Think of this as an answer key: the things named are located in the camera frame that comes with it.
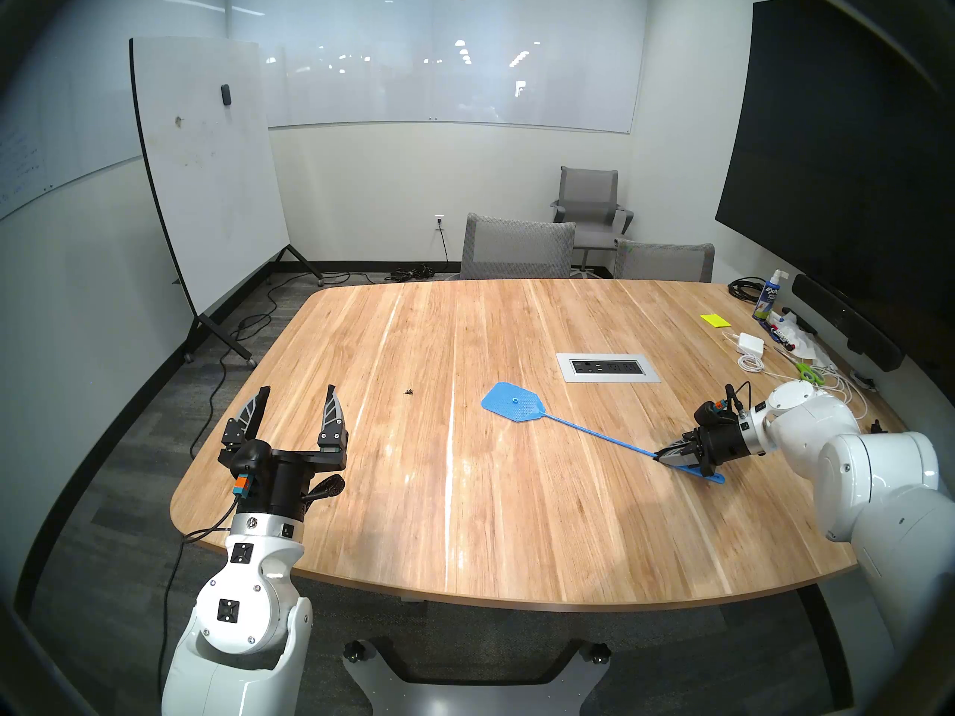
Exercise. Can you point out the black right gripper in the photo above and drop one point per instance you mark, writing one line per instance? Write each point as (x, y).
(724, 442)

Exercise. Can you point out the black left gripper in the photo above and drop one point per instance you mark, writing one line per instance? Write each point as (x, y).
(280, 487)

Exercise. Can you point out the blue plastic fly swatter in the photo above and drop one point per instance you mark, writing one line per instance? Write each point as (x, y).
(513, 403)

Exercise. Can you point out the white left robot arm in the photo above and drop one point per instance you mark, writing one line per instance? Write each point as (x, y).
(239, 610)

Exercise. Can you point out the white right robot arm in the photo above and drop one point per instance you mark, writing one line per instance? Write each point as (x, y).
(873, 483)

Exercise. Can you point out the grey table power outlet box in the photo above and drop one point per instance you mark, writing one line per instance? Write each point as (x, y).
(608, 367)

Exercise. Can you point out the white power adapter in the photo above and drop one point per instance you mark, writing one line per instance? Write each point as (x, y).
(751, 344)

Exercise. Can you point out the yellow sticky note pad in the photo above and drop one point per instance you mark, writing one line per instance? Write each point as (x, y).
(716, 320)

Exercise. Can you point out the pack of whiteboard markers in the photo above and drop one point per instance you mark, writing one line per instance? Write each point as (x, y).
(781, 335)

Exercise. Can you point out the crumpled white cloth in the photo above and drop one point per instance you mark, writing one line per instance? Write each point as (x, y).
(809, 347)

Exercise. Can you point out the black oblong object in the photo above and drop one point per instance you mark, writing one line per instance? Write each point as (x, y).
(802, 324)

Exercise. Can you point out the whiteboard cleaner spray bottle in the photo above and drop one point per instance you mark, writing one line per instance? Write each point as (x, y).
(767, 297)

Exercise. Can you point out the grey mesh office chair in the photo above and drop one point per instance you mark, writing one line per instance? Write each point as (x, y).
(664, 262)
(517, 248)

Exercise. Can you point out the black video sound bar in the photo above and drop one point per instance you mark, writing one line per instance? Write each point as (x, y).
(843, 318)

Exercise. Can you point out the black table leg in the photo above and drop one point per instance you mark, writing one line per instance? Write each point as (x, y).
(824, 632)

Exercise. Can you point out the freestanding whiteboard with black stand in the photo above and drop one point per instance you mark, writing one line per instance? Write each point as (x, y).
(213, 185)

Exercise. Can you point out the grey armrest office chair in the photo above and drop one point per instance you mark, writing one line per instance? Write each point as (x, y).
(589, 200)

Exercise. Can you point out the large black wall screen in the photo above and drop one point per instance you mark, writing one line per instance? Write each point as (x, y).
(850, 162)

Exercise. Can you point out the wall whiteboard with blue writing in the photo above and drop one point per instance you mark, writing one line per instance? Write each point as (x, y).
(67, 133)

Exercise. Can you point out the wide glass wall whiteboard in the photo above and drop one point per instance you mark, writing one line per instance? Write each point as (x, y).
(462, 80)

